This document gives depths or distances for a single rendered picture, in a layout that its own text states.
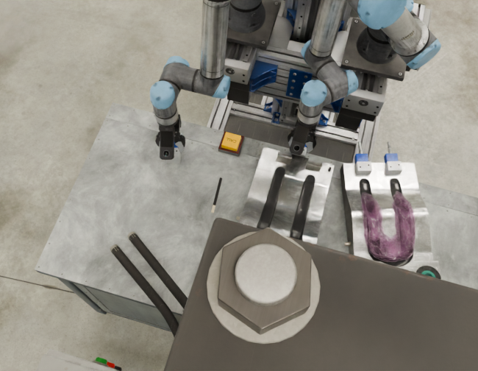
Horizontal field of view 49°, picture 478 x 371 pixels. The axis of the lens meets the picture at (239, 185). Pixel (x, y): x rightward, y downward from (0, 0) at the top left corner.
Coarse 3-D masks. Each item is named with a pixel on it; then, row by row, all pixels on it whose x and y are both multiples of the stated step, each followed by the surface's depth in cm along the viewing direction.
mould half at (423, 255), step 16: (352, 176) 186; (368, 176) 186; (384, 176) 186; (400, 176) 187; (416, 176) 187; (352, 192) 183; (384, 192) 183; (416, 192) 184; (352, 208) 177; (384, 208) 177; (416, 208) 177; (352, 224) 175; (384, 224) 175; (416, 224) 175; (352, 240) 174; (416, 240) 174; (368, 256) 172; (416, 256) 172; (432, 256) 172
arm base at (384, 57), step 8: (368, 32) 179; (360, 40) 184; (368, 40) 180; (376, 40) 178; (360, 48) 184; (368, 48) 181; (376, 48) 180; (384, 48) 179; (392, 48) 181; (368, 56) 183; (376, 56) 182; (384, 56) 181; (392, 56) 183
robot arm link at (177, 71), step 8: (176, 56) 167; (168, 64) 166; (176, 64) 166; (184, 64) 167; (168, 72) 164; (176, 72) 165; (184, 72) 164; (192, 72) 164; (160, 80) 164; (168, 80) 163; (176, 80) 164; (184, 80) 165; (192, 80) 164; (184, 88) 167
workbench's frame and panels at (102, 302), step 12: (72, 288) 202; (84, 288) 198; (84, 300) 225; (96, 300) 218; (108, 300) 211; (120, 300) 202; (132, 300) 175; (108, 312) 243; (120, 312) 232; (132, 312) 221; (144, 312) 211; (156, 312) 202; (156, 324) 232
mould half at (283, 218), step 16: (272, 160) 184; (304, 160) 185; (256, 176) 182; (272, 176) 182; (288, 176) 182; (304, 176) 182; (320, 176) 182; (256, 192) 180; (288, 192) 180; (320, 192) 180; (256, 208) 176; (288, 208) 178; (320, 208) 178; (256, 224) 170; (272, 224) 171; (288, 224) 172; (304, 240) 168
